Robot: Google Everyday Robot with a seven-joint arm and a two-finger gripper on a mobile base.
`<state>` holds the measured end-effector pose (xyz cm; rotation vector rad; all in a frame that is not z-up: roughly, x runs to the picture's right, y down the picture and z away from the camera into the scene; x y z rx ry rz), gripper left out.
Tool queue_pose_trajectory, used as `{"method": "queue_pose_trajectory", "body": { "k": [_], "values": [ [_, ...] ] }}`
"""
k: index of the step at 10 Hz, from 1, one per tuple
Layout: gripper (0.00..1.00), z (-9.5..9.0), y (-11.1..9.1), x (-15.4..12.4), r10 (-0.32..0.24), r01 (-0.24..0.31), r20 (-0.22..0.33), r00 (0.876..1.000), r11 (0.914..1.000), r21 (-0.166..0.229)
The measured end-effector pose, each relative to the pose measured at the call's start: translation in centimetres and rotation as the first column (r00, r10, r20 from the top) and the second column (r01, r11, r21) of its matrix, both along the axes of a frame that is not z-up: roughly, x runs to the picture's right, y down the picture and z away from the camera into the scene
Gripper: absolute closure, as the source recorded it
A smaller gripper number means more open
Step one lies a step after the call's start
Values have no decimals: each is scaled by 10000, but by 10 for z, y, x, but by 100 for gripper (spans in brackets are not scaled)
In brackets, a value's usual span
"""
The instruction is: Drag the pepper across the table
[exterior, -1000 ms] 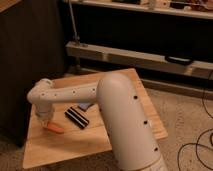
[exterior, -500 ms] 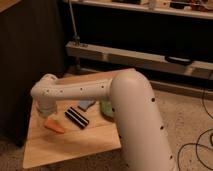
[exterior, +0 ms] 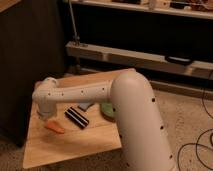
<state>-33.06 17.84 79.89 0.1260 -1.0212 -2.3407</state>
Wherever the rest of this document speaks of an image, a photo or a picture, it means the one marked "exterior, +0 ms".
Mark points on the blue sponge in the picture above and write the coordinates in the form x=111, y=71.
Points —
x=85, y=106

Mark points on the metal pole stand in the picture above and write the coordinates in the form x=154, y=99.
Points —
x=76, y=36

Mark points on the green bowl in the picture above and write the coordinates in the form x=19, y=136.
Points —
x=107, y=110

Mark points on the black striped rectangular box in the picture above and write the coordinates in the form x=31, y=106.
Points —
x=76, y=118

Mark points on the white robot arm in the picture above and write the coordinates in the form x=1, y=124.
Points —
x=141, y=130

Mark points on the wooden table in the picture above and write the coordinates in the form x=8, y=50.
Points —
x=46, y=147

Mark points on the low white shelf beam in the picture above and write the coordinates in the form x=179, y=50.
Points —
x=138, y=59

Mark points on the orange pepper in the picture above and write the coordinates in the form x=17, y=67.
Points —
x=55, y=126

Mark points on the black handle on shelf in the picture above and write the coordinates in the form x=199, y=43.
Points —
x=179, y=61

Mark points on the upper wooden shelf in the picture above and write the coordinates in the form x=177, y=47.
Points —
x=150, y=7

